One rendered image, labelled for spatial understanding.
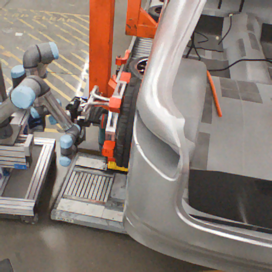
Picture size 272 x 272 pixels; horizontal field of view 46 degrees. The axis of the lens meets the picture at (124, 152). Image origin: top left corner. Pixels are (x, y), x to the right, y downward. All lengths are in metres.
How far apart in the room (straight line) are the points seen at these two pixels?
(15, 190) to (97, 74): 1.17
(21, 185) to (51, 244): 0.56
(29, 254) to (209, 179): 1.48
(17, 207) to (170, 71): 1.75
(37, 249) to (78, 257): 0.33
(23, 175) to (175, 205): 1.81
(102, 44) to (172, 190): 1.61
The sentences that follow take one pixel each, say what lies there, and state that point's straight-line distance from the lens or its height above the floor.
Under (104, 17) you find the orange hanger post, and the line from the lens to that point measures 2.56.
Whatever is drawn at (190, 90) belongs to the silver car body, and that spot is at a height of 1.30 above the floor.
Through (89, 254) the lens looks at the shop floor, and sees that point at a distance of 2.64.
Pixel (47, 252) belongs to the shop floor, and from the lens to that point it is 2.67.
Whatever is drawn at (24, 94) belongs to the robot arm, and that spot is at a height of 1.31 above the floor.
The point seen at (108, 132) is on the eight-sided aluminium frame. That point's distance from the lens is 2.12.
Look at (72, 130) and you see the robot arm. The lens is 2.07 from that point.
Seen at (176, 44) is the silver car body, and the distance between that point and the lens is 1.47.
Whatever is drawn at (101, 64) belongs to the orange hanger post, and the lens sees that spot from 2.71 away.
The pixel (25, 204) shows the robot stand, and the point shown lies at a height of 0.23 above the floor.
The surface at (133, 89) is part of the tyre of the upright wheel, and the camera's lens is 2.16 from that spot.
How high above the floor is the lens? 2.28
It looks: 42 degrees down
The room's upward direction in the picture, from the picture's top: 6 degrees clockwise
